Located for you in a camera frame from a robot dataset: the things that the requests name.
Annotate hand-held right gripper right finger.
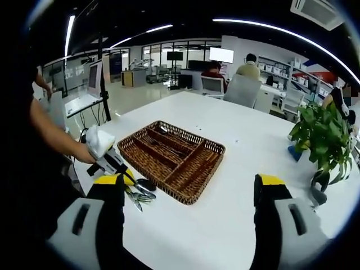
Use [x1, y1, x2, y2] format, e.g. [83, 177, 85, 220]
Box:
[249, 173, 335, 270]

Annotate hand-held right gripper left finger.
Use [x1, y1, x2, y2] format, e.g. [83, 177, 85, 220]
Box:
[46, 173, 133, 270]

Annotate pile of silver utensils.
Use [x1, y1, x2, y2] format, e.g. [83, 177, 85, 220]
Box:
[124, 178, 158, 213]

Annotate brown wicker storage tray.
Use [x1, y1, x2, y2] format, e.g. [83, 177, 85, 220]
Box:
[117, 120, 227, 205]

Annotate white storage shelves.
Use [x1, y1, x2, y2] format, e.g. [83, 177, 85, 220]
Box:
[257, 56, 338, 99]

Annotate person's left hand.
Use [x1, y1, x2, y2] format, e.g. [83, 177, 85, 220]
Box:
[74, 141, 97, 165]

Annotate white laptop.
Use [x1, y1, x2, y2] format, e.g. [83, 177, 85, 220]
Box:
[64, 60, 104, 118]

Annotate black and grey object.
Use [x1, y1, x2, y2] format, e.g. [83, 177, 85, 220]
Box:
[310, 170, 329, 208]

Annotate white grey office chair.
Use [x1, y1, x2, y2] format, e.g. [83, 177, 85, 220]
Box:
[46, 91, 68, 132]

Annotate wooden cabinet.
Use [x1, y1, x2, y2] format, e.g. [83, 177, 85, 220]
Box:
[120, 69, 147, 88]

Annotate blue standing banner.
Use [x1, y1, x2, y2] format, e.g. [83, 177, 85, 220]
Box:
[109, 53, 123, 82]

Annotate person's dark clothing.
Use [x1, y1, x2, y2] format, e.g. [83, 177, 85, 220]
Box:
[0, 64, 85, 240]

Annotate small blue cloth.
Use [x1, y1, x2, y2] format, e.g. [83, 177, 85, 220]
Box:
[287, 142, 304, 163]

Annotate green potted plant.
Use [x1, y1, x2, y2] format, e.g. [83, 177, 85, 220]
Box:
[289, 102, 354, 192]

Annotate ceiling light strip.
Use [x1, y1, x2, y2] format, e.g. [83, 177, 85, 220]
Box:
[109, 24, 174, 48]
[212, 19, 360, 85]
[64, 15, 76, 57]

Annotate black television on stand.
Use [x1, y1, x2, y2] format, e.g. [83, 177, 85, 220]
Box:
[166, 51, 183, 91]

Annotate white mesh office chair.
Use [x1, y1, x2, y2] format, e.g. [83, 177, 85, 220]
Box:
[201, 75, 225, 98]
[282, 88, 306, 119]

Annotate black monitor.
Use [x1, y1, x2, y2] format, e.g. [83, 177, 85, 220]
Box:
[187, 60, 210, 71]

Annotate ceiling air conditioner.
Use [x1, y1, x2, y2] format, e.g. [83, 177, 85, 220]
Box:
[290, 0, 345, 30]

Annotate hanging black cables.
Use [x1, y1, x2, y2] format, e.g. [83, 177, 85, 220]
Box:
[80, 105, 102, 130]

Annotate white wall screen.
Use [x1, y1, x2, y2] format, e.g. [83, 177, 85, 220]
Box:
[209, 47, 235, 64]

